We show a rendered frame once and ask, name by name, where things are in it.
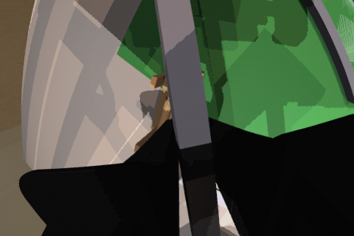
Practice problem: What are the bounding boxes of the red putter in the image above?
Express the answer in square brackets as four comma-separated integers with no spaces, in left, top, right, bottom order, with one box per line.
[154,0,221,236]

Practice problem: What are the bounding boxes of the green flat mat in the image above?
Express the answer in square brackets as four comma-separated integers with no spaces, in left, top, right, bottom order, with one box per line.
[117,0,354,139]

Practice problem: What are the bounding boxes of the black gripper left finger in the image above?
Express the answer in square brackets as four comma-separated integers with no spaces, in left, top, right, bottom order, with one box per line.
[18,119,180,236]

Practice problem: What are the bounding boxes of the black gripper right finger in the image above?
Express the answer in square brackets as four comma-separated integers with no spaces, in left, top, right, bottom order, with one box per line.
[207,114,354,236]

